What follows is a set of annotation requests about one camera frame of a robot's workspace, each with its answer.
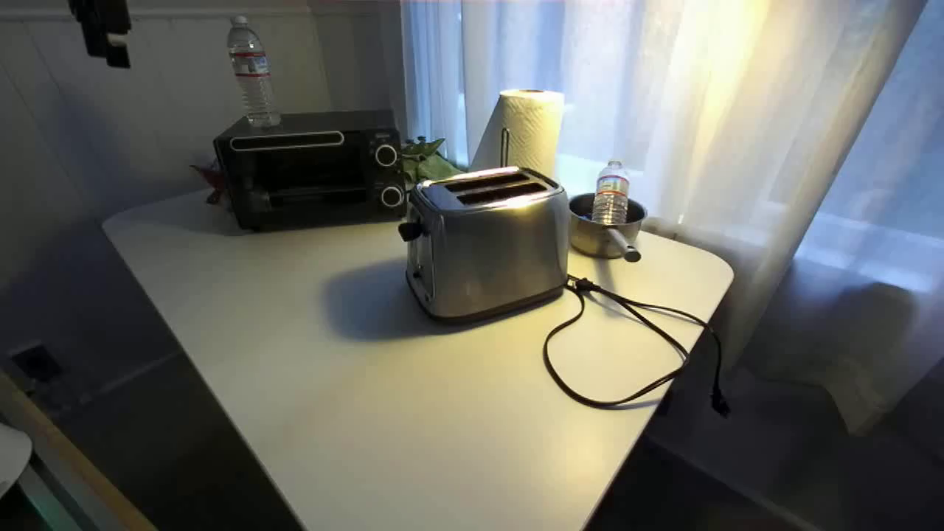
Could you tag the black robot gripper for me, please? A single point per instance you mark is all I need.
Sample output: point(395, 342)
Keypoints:
point(106, 29)

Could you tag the oven knob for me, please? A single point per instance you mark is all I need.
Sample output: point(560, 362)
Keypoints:
point(390, 195)
point(384, 154)

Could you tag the water bottle on oven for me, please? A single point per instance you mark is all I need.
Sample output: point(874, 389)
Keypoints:
point(253, 73)

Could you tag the black toaster oven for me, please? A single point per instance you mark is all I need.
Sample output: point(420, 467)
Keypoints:
point(309, 170)

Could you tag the green plant leaves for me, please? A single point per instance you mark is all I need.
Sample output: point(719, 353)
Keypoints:
point(424, 162)

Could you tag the white paper towel roll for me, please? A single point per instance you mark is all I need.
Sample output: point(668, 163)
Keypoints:
point(525, 132)

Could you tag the silver two-slot toaster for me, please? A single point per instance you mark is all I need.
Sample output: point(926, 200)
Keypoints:
point(486, 244)

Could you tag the small metal saucepan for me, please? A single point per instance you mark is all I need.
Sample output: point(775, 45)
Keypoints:
point(606, 241)

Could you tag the small water bottle in pan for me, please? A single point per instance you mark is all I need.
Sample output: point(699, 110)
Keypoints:
point(612, 194)

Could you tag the white sheer curtain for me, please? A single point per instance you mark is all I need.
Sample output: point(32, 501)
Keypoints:
point(800, 139)

